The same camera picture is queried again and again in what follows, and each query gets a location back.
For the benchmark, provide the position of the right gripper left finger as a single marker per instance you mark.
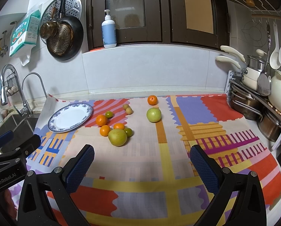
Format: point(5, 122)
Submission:
point(34, 207)

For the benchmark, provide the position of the white spoon left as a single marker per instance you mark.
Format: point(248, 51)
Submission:
point(274, 61)

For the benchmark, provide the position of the blue white soap dispenser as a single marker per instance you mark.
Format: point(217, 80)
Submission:
point(109, 31)

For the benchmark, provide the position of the steel kitchen sink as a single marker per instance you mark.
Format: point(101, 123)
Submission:
point(22, 127)

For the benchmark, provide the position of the steel spatula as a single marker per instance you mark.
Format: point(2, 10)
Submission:
point(263, 83)

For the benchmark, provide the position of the small brass saucepan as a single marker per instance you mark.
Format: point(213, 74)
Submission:
point(49, 28)

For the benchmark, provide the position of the colourful patterned table mat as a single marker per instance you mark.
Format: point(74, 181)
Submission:
point(150, 179)

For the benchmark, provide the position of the small brown longan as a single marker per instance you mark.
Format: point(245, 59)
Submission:
point(129, 111)
point(125, 106)

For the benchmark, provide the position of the black frying pan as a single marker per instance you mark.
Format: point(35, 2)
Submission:
point(68, 39)

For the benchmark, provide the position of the small green lime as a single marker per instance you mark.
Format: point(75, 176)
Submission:
point(109, 114)
point(129, 132)

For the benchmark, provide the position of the blue white porcelain plate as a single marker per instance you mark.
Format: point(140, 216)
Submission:
point(69, 117)

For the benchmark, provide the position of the chrome kitchen faucet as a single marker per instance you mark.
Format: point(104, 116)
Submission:
point(26, 110)

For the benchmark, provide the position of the small green lime front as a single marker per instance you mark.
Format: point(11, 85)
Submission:
point(129, 132)

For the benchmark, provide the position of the wire basket with items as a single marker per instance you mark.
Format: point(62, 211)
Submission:
point(11, 85)

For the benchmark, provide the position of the green white paper towel pack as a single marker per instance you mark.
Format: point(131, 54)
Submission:
point(24, 37)

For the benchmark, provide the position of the large green apple front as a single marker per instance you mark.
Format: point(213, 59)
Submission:
point(117, 137)

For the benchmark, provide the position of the dark wooden window frame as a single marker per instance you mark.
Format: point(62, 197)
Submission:
point(202, 23)

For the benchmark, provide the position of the steel pot on rack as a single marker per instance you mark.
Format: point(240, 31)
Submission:
point(244, 103)

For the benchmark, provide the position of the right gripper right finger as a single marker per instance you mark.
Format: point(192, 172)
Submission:
point(249, 206)

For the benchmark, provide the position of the green apple back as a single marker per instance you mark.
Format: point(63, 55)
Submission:
point(153, 115)

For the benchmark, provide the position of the orange mandarin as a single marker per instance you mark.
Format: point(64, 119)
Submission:
point(119, 126)
point(104, 130)
point(101, 120)
point(152, 100)

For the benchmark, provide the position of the thin curved steel faucet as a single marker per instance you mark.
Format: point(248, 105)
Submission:
point(30, 80)

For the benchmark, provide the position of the perforated steel steamer tray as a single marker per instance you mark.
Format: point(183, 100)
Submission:
point(72, 4)

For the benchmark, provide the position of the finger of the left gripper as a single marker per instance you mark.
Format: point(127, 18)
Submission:
point(6, 138)

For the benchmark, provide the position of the white pot cream handles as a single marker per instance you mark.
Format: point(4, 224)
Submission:
point(252, 69)

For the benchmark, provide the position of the small green lime back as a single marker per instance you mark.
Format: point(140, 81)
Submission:
point(109, 114)

